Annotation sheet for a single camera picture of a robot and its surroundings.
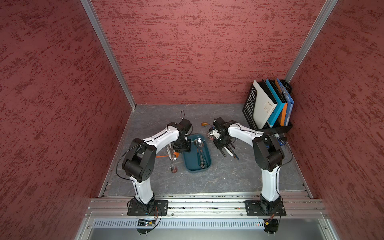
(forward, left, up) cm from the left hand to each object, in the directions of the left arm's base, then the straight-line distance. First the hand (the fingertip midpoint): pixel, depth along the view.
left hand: (185, 153), depth 88 cm
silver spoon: (+7, -9, -2) cm, 12 cm away
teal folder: (+19, -54, +25) cm, 62 cm away
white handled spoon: (+3, -28, -5) cm, 29 cm away
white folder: (+23, -47, +20) cm, 56 cm away
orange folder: (+20, -60, +17) cm, 65 cm away
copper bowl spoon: (-8, +7, -3) cm, 11 cm away
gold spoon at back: (+27, -13, -6) cm, 31 cm away
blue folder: (+21, -60, +24) cm, 68 cm away
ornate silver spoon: (+4, -23, -5) cm, 24 cm away
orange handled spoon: (+1, +15, -6) cm, 16 cm away
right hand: (+6, -22, -4) cm, 23 cm away
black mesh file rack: (+35, -45, +2) cm, 57 cm away
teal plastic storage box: (-2, -3, -4) cm, 5 cm away
